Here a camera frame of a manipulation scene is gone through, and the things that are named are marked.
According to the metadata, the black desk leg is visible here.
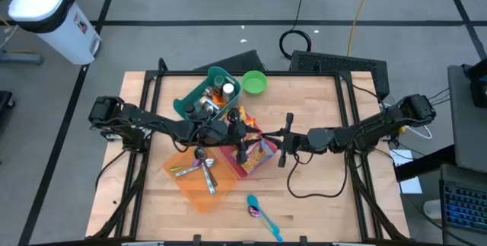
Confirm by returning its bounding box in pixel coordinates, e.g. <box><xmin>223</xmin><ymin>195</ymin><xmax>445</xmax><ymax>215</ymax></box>
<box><xmin>393</xmin><ymin>145</ymin><xmax>457</xmax><ymax>183</ymax></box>

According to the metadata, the silver spoon pale blue handle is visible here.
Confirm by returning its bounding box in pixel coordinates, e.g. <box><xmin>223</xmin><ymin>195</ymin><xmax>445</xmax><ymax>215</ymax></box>
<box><xmin>173</xmin><ymin>157</ymin><xmax>216</xmax><ymax>178</ymax></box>

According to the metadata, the white computer mouse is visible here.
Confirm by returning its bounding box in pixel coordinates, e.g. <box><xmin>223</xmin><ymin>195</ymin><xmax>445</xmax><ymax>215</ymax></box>
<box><xmin>422</xmin><ymin>199</ymin><xmax>443</xmax><ymax>221</ymax></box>

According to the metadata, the white paper sheet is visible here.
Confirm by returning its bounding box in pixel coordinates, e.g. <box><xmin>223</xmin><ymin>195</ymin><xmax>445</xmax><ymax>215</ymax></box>
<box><xmin>388</xmin><ymin>149</ymin><xmax>424</xmax><ymax>196</ymax></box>

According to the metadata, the white lid spice jar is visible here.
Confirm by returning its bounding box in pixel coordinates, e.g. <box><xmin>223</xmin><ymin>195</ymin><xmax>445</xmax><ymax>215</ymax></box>
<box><xmin>221</xmin><ymin>82</ymin><xmax>235</xmax><ymax>101</ymax></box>

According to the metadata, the black electronic device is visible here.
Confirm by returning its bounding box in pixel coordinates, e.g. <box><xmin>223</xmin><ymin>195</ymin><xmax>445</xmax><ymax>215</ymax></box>
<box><xmin>464</xmin><ymin>57</ymin><xmax>487</xmax><ymax>109</ymax></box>

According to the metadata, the dark grey flat case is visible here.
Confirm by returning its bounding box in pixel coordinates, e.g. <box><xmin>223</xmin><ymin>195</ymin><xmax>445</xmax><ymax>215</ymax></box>
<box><xmin>192</xmin><ymin>50</ymin><xmax>267</xmax><ymax>74</ymax></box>

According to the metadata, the orange spice jar black lid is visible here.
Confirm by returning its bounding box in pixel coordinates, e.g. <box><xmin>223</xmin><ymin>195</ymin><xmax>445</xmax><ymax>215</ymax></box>
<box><xmin>211</xmin><ymin>90</ymin><xmax>228</xmax><ymax>109</ymax></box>

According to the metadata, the pink translucent plastic bin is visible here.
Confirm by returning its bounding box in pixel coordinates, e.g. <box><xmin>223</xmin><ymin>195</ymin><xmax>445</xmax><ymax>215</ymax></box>
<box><xmin>218</xmin><ymin>105</ymin><xmax>279</xmax><ymax>181</ymax></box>

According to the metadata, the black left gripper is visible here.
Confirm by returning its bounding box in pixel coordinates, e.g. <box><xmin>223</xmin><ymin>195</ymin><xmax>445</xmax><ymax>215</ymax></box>
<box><xmin>207</xmin><ymin>107</ymin><xmax>249</xmax><ymax>165</ymax></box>

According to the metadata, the chicken flavor ramen packet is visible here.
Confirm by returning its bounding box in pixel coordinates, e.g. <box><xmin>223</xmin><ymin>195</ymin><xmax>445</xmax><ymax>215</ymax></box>
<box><xmin>238</xmin><ymin>105</ymin><xmax>263</xmax><ymax>140</ymax></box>

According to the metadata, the black aluminium table frame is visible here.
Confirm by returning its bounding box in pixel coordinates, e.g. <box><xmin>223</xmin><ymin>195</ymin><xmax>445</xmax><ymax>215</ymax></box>
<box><xmin>91</xmin><ymin>57</ymin><xmax>410</xmax><ymax>246</ymax></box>

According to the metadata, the purple label spice jar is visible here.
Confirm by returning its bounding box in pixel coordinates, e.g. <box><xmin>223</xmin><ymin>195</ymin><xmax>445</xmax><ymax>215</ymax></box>
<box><xmin>183</xmin><ymin>102</ymin><xmax>198</xmax><ymax>120</ymax></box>

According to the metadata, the orange translucent plastic bin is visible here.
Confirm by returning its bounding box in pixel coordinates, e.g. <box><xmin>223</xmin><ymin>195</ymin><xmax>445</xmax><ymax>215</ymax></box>
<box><xmin>162</xmin><ymin>146</ymin><xmax>239</xmax><ymax>215</ymax></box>

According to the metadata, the white trash can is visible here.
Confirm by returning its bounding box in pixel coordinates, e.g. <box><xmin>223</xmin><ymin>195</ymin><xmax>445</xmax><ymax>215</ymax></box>
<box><xmin>8</xmin><ymin>0</ymin><xmax>103</xmax><ymax>66</ymax></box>

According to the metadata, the teal plastic handled basket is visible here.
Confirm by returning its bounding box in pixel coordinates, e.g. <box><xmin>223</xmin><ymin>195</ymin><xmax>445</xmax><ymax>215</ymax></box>
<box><xmin>173</xmin><ymin>65</ymin><xmax>243</xmax><ymax>122</ymax></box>

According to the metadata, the white floor cable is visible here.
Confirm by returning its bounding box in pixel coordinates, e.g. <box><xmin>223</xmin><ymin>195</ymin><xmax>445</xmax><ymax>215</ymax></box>
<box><xmin>380</xmin><ymin>103</ymin><xmax>434</xmax><ymax>141</ymax></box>

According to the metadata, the black hanging cable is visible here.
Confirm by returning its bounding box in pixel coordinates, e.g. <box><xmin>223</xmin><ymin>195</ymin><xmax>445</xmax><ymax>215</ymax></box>
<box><xmin>278</xmin><ymin>0</ymin><xmax>314</xmax><ymax>61</ymax></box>

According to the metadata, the beef flavor ramen packet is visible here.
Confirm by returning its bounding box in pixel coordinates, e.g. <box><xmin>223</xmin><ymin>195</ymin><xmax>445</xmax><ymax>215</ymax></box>
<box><xmin>240</xmin><ymin>136</ymin><xmax>278</xmax><ymax>174</ymax></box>

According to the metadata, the large purple iridescent spoon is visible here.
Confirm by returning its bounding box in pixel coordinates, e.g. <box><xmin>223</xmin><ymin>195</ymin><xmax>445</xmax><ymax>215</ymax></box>
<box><xmin>247</xmin><ymin>205</ymin><xmax>283</xmax><ymax>240</ymax></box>

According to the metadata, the small purple iridescent spoon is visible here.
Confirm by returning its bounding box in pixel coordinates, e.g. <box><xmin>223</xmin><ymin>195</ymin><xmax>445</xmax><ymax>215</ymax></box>
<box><xmin>169</xmin><ymin>158</ymin><xmax>202</xmax><ymax>173</ymax></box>

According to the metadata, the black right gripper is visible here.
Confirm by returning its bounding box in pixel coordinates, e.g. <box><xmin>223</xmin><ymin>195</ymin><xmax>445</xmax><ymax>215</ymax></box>
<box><xmin>261</xmin><ymin>112</ymin><xmax>310</xmax><ymax>168</ymax></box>

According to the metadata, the green plastic bowl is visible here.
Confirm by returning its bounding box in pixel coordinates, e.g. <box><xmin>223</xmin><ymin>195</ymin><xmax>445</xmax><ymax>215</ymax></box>
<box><xmin>241</xmin><ymin>69</ymin><xmax>269</xmax><ymax>96</ymax></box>

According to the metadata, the grey metal stand foot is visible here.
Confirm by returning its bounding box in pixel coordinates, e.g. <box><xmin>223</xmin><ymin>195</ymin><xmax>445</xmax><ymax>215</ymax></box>
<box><xmin>0</xmin><ymin>50</ymin><xmax>45</xmax><ymax>66</ymax></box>

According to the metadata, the black computer keyboard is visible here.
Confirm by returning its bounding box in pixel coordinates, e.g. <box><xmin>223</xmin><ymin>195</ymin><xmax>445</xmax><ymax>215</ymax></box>
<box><xmin>439</xmin><ymin>179</ymin><xmax>487</xmax><ymax>236</ymax></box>

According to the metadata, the yellow hanging cable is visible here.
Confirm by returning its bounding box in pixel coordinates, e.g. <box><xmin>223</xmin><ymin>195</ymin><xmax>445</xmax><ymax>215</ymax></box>
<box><xmin>345</xmin><ymin>0</ymin><xmax>377</xmax><ymax>58</ymax></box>

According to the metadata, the teal plastic spoon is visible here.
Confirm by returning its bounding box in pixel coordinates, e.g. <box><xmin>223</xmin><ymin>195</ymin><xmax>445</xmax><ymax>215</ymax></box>
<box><xmin>246</xmin><ymin>194</ymin><xmax>285</xmax><ymax>243</ymax></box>

